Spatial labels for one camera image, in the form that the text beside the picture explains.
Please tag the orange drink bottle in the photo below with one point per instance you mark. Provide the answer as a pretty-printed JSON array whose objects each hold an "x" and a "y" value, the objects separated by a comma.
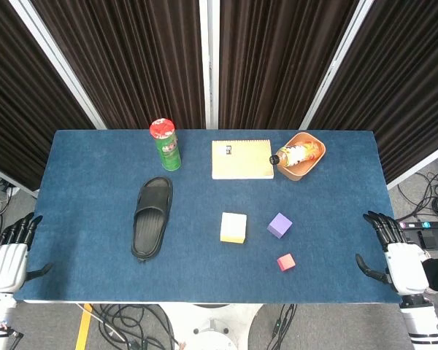
[{"x": 295, "y": 154}]

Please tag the medium purple cube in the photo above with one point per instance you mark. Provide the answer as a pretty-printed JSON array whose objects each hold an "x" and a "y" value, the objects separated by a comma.
[{"x": 279, "y": 226}]

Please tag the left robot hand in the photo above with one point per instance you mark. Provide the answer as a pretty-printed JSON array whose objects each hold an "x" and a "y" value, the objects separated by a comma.
[{"x": 5, "y": 264}]

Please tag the black rubber slipper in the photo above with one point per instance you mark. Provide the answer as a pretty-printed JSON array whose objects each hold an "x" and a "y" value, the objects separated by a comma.
[{"x": 151, "y": 226}]

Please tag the white table base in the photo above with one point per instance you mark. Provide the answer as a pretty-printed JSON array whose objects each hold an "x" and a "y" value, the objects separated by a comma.
[{"x": 211, "y": 324}]

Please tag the green chips can red lid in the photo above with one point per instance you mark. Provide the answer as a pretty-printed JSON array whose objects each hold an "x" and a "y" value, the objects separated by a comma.
[{"x": 169, "y": 149}]

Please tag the dark brown curtain partition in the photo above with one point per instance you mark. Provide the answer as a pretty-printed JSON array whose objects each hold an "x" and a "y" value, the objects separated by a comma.
[
  {"x": 277, "y": 65},
  {"x": 405, "y": 91},
  {"x": 131, "y": 65},
  {"x": 18, "y": 109}
]

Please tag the yellow spiral notepad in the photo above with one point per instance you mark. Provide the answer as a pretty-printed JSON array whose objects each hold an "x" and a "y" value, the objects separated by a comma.
[{"x": 241, "y": 160}]

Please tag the small red cube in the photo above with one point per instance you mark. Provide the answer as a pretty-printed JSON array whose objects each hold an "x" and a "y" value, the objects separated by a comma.
[{"x": 286, "y": 262}]

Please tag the orange plastic bowl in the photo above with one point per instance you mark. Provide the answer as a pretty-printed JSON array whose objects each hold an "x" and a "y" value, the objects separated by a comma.
[{"x": 299, "y": 173}]

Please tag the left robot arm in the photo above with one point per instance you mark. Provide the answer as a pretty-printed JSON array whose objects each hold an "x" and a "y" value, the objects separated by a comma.
[{"x": 0, "y": 306}]

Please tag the yellow floor tape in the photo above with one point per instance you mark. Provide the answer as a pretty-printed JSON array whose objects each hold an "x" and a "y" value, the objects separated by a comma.
[{"x": 84, "y": 328}]

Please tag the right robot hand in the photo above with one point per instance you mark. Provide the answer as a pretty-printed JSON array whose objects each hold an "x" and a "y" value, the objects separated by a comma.
[{"x": 405, "y": 262}]

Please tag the black power strip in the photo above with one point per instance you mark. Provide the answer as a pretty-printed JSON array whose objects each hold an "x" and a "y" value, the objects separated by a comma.
[{"x": 427, "y": 235}]

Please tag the large yellow cube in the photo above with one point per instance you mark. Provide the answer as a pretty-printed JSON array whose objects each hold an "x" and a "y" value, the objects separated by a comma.
[{"x": 233, "y": 226}]

